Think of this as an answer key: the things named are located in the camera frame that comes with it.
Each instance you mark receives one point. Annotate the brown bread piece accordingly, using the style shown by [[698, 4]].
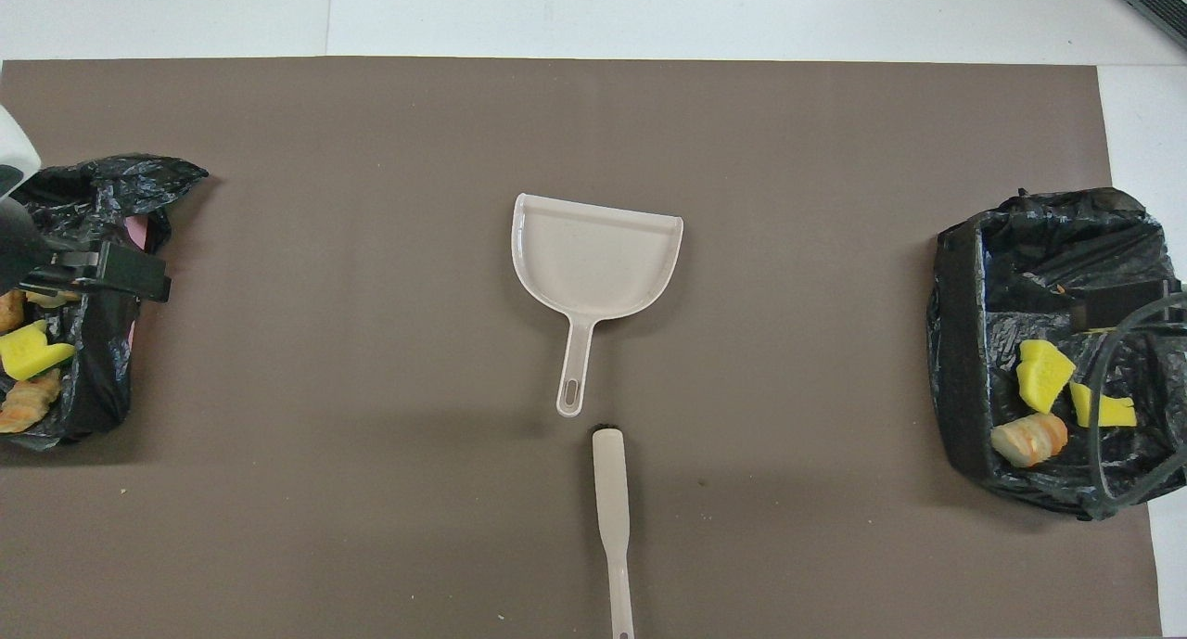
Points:
[[9, 310]]

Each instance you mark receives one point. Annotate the brown table mat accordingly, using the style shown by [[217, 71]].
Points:
[[464, 110]]

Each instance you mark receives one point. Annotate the beige hand brush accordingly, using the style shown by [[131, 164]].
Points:
[[612, 491]]

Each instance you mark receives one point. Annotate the striped orange bread piece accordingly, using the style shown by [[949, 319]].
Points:
[[1029, 440]]

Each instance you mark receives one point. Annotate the notched yellow sponge piece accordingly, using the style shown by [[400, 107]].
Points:
[[1113, 412]]

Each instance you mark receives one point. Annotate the black bag lined pink bin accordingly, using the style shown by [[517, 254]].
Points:
[[102, 361]]

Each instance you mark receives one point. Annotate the yellow sponge block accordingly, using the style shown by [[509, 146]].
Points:
[[28, 353]]

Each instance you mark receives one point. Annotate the beige plastic dustpan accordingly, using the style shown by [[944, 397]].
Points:
[[593, 259]]

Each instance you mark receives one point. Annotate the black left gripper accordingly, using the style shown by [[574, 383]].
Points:
[[20, 245]]

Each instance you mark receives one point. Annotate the green and yellow sponge piece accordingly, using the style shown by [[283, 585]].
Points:
[[1043, 375]]

